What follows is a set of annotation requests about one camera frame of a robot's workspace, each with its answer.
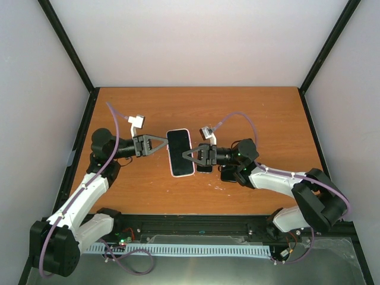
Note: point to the right black frame post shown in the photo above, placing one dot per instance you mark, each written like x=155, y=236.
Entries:
x=339, y=26

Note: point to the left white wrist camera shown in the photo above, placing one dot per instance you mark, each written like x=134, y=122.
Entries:
x=136, y=122

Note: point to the pink translucent phone case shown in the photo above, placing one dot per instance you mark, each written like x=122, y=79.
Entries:
x=169, y=160

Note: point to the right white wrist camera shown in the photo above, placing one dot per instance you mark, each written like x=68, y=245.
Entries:
x=207, y=133

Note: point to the left black frame post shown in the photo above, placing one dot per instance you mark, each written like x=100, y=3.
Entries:
x=66, y=43

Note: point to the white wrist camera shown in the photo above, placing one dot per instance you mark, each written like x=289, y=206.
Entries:
x=136, y=122
x=207, y=133

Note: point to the black phone case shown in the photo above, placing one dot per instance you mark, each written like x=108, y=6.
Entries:
x=227, y=178

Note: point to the light blue slotted cable duct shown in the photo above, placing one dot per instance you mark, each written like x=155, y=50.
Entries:
x=183, y=250

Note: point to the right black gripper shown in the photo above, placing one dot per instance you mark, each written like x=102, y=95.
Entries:
x=203, y=151

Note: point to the metal base plate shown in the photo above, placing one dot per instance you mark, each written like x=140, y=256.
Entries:
x=330, y=261

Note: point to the black smartphone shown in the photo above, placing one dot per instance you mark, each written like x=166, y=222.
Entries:
x=179, y=154
x=228, y=175

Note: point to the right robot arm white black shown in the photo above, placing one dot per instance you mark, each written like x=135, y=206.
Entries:
x=319, y=203

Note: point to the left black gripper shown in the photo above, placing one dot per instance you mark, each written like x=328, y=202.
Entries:
x=144, y=148

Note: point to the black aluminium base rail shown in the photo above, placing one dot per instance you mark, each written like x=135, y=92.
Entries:
x=114, y=226

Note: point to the black frame post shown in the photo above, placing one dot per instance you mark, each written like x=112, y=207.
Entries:
x=66, y=43
x=339, y=26

